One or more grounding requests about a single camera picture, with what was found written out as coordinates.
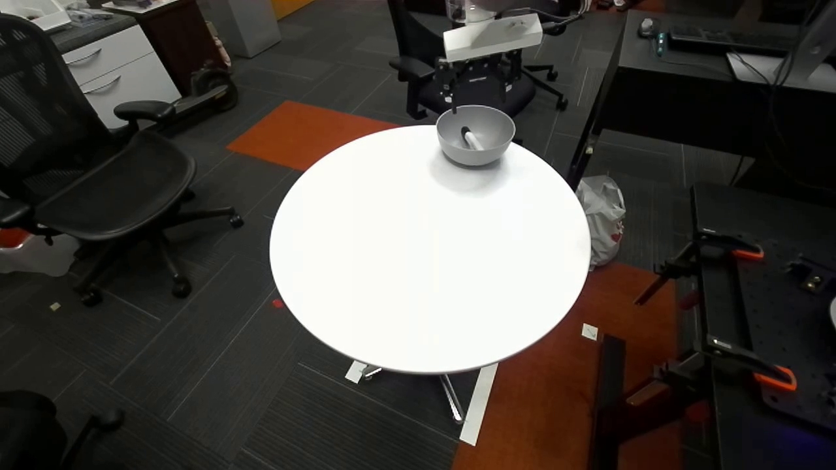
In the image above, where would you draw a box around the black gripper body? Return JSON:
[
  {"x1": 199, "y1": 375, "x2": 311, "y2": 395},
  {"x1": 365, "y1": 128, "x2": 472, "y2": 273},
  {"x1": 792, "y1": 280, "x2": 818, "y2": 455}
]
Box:
[{"x1": 435, "y1": 59, "x2": 464, "y2": 114}]

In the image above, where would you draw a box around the white marker with black cap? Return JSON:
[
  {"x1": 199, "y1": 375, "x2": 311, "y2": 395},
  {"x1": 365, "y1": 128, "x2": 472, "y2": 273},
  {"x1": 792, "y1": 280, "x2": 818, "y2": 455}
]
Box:
[{"x1": 460, "y1": 125, "x2": 487, "y2": 155}]

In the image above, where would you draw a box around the grey bowl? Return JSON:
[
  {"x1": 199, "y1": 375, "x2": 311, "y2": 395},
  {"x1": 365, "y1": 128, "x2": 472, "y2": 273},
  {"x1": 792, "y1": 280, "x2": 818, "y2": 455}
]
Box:
[{"x1": 434, "y1": 101, "x2": 519, "y2": 169}]

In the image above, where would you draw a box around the black swivel chair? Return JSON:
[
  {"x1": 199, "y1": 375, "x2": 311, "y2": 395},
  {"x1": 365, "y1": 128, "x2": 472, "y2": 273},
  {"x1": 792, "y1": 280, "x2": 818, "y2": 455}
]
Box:
[{"x1": 384, "y1": 0, "x2": 574, "y2": 123}]

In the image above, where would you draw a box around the black scooter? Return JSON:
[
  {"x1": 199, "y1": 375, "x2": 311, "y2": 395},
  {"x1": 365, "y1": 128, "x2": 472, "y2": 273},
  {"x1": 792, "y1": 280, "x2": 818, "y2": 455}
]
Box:
[{"x1": 169, "y1": 63, "x2": 241, "y2": 117}]

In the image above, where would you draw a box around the black desk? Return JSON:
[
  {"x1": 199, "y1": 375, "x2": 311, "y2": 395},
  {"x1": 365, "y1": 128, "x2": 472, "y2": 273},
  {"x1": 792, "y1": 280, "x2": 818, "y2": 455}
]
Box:
[{"x1": 563, "y1": 6, "x2": 836, "y2": 194}]

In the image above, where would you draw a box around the black keyboard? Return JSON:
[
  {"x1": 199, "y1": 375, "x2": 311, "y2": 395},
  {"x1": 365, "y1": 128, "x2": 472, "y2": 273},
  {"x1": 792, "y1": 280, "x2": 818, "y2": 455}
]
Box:
[{"x1": 662, "y1": 19, "x2": 779, "y2": 57}]

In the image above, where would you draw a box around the white table base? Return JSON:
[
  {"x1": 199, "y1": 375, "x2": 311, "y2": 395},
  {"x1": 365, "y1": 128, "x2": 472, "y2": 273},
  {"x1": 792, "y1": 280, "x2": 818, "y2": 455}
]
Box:
[{"x1": 342, "y1": 356, "x2": 502, "y2": 448}]

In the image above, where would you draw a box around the white drawer cabinet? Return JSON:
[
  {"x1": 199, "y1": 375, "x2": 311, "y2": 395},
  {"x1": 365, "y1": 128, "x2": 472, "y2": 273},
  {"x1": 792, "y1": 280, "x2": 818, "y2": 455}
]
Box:
[{"x1": 58, "y1": 20, "x2": 184, "y2": 134}]

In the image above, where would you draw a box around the black mesh office chair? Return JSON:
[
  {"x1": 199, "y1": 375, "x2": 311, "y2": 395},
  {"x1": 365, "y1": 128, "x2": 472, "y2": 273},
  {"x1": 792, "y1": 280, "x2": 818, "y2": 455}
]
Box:
[{"x1": 0, "y1": 11, "x2": 247, "y2": 309}]

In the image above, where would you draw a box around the orange handled clamp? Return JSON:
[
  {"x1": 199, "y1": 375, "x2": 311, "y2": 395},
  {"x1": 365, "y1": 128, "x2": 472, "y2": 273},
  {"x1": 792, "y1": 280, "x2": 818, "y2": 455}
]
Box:
[
  {"x1": 632, "y1": 225, "x2": 767, "y2": 309},
  {"x1": 653, "y1": 333, "x2": 800, "y2": 399}
]

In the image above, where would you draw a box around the black post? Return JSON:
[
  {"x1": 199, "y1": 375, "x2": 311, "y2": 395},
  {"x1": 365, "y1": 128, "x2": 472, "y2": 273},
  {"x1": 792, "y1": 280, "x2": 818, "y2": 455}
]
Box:
[{"x1": 588, "y1": 333, "x2": 632, "y2": 470}]

